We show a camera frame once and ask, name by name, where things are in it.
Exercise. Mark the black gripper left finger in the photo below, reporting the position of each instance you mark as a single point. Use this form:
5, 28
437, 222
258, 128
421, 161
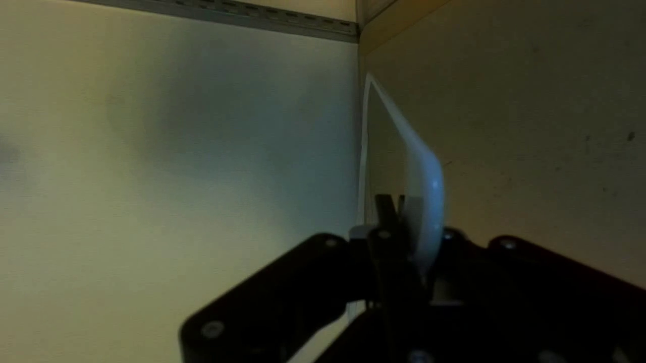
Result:
382, 222

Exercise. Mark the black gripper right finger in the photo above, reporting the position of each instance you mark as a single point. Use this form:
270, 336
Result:
406, 242

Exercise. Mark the white plastic clothes hanger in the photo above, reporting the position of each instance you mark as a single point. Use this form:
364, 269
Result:
427, 195

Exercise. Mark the perforated metal upright strip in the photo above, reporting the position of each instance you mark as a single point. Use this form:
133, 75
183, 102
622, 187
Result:
270, 16

